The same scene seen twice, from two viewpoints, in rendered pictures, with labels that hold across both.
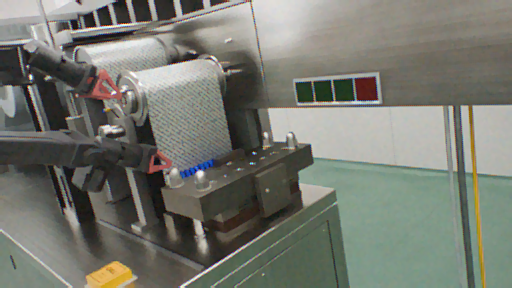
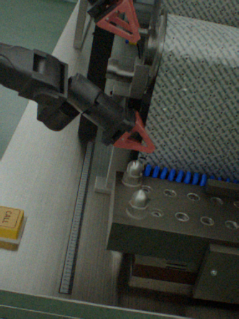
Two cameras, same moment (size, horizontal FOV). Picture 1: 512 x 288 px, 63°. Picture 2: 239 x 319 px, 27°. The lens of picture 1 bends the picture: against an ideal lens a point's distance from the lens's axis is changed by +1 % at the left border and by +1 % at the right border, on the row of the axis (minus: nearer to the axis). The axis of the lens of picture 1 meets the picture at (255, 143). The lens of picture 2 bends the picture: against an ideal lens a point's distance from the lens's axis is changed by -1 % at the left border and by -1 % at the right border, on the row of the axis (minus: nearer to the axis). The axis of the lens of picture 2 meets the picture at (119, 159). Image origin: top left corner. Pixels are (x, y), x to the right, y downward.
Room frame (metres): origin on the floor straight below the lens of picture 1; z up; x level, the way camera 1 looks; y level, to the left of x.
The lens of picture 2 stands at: (0.33, -0.25, 1.52)
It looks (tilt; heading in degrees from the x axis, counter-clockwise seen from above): 30 degrees down; 38
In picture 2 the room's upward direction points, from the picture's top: 12 degrees clockwise
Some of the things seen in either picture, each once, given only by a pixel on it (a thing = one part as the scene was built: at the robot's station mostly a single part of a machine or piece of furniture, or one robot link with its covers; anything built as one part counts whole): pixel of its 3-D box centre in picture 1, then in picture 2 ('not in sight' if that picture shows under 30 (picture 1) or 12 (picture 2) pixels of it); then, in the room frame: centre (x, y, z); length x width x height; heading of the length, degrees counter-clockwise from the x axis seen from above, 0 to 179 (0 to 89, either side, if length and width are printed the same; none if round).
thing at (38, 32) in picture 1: (51, 32); not in sight; (1.68, 0.69, 1.50); 0.14 x 0.14 x 0.06
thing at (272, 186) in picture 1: (273, 189); (229, 276); (0.99, -0.03, 0.96); 0.10 x 0.03 x 0.11; 132
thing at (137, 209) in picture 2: (201, 179); (139, 202); (0.91, 0.14, 1.05); 0.04 x 0.04 x 0.04
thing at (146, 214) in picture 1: (131, 174); (119, 128); (1.07, 0.34, 1.05); 0.06 x 0.05 x 0.31; 132
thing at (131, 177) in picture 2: (175, 176); (133, 171); (0.97, 0.21, 1.05); 0.04 x 0.04 x 0.04
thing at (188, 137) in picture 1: (195, 139); (205, 141); (1.11, 0.16, 1.10); 0.23 x 0.01 x 0.18; 132
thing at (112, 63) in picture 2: (105, 133); (112, 68); (1.05, 0.37, 1.18); 0.04 x 0.02 x 0.04; 42
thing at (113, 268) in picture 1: (109, 277); (2, 221); (0.80, 0.36, 0.91); 0.07 x 0.07 x 0.02; 42
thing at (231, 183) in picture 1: (242, 174); (220, 225); (1.05, 0.05, 1.00); 0.40 x 0.16 x 0.06; 132
